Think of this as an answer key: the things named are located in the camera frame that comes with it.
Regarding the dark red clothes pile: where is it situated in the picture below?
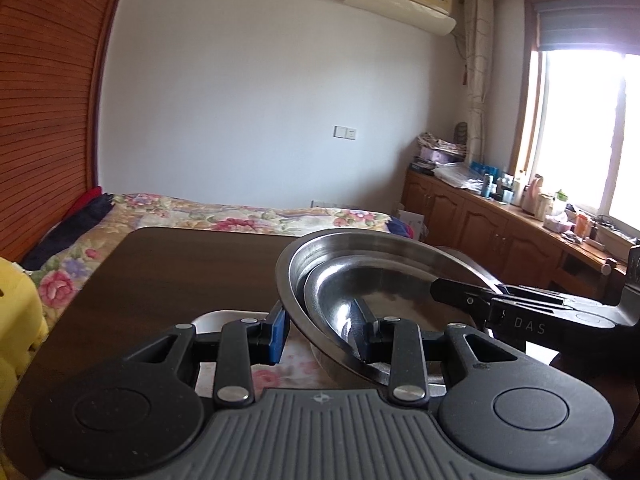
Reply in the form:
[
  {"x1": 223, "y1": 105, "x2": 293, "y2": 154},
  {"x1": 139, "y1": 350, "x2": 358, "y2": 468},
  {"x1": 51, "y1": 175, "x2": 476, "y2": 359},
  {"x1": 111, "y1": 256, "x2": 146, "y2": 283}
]
[{"x1": 20, "y1": 186, "x2": 114, "y2": 271}]

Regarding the wooden louvered wardrobe door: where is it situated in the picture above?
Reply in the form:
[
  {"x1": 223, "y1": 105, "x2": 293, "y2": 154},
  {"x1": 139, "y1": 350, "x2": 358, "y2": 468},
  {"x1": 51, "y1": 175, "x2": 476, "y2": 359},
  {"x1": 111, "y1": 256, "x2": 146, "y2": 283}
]
[{"x1": 1, "y1": 0, "x2": 118, "y2": 261}]

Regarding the pink bottle on counter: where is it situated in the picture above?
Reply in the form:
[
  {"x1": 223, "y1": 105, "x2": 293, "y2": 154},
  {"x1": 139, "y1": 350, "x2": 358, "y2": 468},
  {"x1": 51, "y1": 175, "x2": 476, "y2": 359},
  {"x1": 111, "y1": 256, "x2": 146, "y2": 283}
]
[{"x1": 521, "y1": 174, "x2": 544, "y2": 216}]

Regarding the white wall switch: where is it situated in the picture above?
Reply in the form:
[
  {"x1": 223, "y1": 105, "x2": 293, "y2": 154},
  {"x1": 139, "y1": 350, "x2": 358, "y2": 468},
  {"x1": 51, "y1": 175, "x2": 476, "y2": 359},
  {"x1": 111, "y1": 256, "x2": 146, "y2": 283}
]
[{"x1": 333, "y1": 126, "x2": 357, "y2": 140}]

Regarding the floral bed quilt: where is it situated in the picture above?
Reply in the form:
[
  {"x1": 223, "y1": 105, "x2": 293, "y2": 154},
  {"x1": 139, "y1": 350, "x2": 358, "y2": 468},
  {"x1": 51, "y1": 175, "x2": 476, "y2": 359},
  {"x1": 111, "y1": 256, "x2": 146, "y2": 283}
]
[{"x1": 25, "y1": 193, "x2": 393, "y2": 327}]

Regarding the wooden framed window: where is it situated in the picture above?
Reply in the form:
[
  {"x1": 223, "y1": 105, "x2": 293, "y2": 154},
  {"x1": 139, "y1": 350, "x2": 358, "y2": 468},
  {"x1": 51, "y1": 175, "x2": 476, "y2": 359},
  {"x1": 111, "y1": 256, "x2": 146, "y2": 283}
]
[{"x1": 515, "y1": 0, "x2": 639, "y2": 235}]

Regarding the small stainless steel bowl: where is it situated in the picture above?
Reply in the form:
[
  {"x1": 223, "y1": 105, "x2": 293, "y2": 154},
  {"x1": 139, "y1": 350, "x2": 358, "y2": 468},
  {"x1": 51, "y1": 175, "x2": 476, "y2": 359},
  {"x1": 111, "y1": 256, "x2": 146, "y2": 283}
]
[{"x1": 300, "y1": 246, "x2": 499, "y2": 358}]

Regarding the patterned beige curtain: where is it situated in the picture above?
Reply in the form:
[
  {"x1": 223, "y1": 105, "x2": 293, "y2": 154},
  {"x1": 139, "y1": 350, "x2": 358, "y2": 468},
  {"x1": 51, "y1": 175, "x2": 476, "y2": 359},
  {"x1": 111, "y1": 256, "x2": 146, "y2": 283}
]
[{"x1": 463, "y1": 0, "x2": 494, "y2": 165}]

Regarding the yellow cloth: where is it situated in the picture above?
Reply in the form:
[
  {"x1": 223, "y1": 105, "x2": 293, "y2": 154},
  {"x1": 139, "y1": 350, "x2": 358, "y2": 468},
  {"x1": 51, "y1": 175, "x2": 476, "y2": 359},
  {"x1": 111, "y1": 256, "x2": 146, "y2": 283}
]
[{"x1": 0, "y1": 259, "x2": 49, "y2": 413}]

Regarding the wooden cabinet row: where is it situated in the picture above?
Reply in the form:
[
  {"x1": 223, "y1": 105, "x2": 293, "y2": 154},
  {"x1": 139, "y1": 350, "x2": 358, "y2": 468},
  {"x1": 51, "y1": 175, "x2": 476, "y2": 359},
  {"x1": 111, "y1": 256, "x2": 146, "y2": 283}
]
[{"x1": 400, "y1": 169, "x2": 626, "y2": 304}]

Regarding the clear plastic bag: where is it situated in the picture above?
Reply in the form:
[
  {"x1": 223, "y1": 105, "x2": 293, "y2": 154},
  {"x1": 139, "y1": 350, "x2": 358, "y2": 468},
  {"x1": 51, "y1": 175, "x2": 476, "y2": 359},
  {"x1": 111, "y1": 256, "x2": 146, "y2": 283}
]
[{"x1": 433, "y1": 162, "x2": 484, "y2": 195}]

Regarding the large stainless steel bowl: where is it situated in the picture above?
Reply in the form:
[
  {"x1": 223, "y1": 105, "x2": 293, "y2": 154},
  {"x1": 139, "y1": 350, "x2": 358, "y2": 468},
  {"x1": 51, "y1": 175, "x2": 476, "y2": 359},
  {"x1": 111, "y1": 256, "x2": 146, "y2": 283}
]
[{"x1": 274, "y1": 227, "x2": 507, "y2": 391}]

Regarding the white cardboard box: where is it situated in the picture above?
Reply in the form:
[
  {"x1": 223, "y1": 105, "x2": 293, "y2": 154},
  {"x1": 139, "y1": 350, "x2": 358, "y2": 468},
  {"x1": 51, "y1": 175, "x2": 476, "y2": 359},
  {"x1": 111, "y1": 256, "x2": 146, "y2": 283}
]
[{"x1": 397, "y1": 207, "x2": 424, "y2": 240}]

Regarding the stack of folded papers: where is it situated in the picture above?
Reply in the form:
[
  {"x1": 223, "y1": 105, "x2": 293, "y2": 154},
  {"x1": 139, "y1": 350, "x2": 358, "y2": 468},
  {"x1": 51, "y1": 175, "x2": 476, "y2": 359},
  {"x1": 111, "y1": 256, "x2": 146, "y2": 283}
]
[{"x1": 409, "y1": 132, "x2": 466, "y2": 176}]

